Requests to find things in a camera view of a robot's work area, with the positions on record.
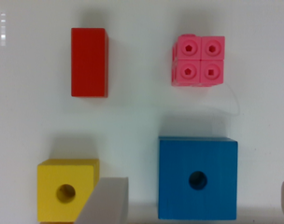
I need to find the cream gripper left finger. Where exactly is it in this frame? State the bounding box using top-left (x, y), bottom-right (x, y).
top-left (75, 177), bottom-right (129, 224)

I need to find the blue block with hole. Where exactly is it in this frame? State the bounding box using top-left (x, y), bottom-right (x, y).
top-left (158, 137), bottom-right (238, 220)

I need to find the yellow block with hole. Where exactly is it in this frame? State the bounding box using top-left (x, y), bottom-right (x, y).
top-left (37, 159), bottom-right (100, 222)

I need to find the red rectangular block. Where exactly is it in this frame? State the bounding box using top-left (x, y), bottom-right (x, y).
top-left (71, 28), bottom-right (109, 98)

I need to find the pink studded cube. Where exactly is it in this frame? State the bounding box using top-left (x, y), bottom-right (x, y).
top-left (171, 34), bottom-right (225, 87)

